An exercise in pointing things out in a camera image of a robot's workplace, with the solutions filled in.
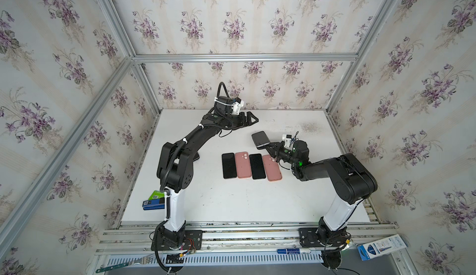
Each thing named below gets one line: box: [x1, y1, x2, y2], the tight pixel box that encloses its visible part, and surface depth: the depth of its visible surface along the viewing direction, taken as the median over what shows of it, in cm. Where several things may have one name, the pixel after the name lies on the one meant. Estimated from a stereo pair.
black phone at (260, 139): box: [251, 130, 271, 150], surface depth 100 cm
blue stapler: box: [141, 196, 165, 211], surface depth 81 cm
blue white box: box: [357, 233, 408, 262], surface depth 72 cm
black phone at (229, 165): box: [221, 152, 238, 179], surface depth 96 cm
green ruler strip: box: [95, 254, 154, 274], surface depth 69 cm
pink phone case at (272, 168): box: [262, 154, 283, 182], surface depth 95 cm
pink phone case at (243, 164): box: [234, 151, 252, 179], surface depth 98 cm
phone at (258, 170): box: [249, 153, 266, 180], surface depth 97 cm
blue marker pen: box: [276, 248, 312, 255], surface depth 72 cm
